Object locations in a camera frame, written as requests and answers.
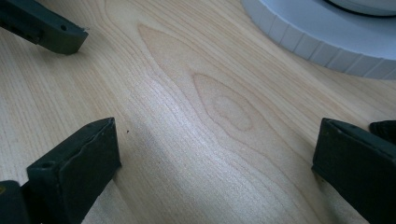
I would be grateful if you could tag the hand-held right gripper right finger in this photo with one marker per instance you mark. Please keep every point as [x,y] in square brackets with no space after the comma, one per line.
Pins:
[358,168]

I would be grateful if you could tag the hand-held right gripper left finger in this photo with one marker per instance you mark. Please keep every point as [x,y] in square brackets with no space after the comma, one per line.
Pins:
[77,171]

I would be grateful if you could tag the white stand with round base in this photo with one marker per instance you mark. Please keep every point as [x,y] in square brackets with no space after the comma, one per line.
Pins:
[311,28]

